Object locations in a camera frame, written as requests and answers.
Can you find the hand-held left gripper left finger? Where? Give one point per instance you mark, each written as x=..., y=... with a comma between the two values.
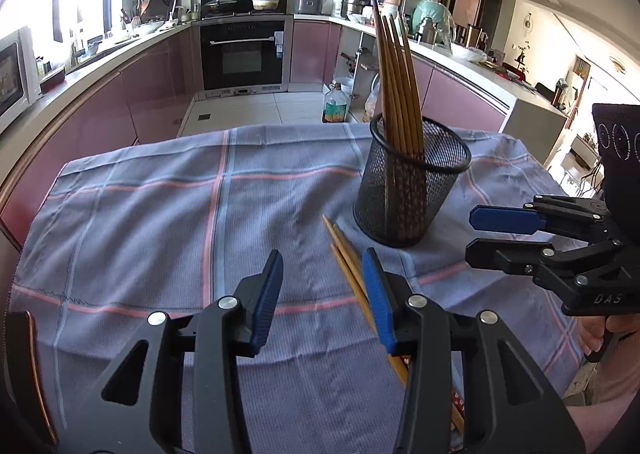
x=267, y=299

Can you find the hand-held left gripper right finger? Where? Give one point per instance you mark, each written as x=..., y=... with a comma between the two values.
x=380, y=304

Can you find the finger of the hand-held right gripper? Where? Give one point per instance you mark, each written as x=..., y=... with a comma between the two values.
x=500, y=254
x=505, y=220

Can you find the wooden chopstick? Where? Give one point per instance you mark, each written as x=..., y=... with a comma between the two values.
x=350, y=246
x=345, y=251
x=352, y=286

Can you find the black mesh holder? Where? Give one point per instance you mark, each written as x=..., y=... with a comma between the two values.
x=395, y=204

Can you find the group of wooden chopsticks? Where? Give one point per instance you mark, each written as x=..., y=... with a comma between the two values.
x=395, y=84

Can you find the person's right forearm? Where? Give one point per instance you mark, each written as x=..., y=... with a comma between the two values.
x=600, y=426

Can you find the person's right hand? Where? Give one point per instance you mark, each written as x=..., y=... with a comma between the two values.
x=587, y=336

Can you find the pink base cabinets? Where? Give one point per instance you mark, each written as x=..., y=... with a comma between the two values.
x=140, y=89
x=460, y=94

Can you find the blue checked tablecloth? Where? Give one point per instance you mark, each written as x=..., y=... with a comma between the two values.
x=150, y=234

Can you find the white plastic bag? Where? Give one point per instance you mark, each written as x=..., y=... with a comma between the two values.
x=469, y=53

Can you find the cooking oil bottle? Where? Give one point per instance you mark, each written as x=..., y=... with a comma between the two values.
x=335, y=107

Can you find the steel thermos bottle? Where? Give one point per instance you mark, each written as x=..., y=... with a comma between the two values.
x=426, y=30

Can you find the white bucket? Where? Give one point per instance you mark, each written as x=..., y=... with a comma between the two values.
x=346, y=82

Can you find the green appliance under plastic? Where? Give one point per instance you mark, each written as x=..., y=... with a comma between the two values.
x=437, y=17

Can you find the black built-in oven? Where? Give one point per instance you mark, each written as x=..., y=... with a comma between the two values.
x=240, y=54

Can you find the dark object with brown rim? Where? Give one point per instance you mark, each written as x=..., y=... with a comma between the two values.
x=25, y=374

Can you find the steel steamer pot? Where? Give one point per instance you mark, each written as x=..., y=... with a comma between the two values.
x=355, y=7

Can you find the white casserole pot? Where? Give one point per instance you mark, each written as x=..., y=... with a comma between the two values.
x=265, y=3

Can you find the white bowl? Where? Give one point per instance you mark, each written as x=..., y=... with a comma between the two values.
x=147, y=27

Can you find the black wok with glass lid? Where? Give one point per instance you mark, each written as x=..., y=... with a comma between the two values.
x=220, y=5

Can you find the dark red container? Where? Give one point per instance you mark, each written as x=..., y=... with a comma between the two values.
x=52, y=79

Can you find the white microwave oven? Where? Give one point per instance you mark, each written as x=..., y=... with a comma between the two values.
x=15, y=79

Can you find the framed wall picture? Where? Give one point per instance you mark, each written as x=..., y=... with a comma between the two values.
x=467, y=4

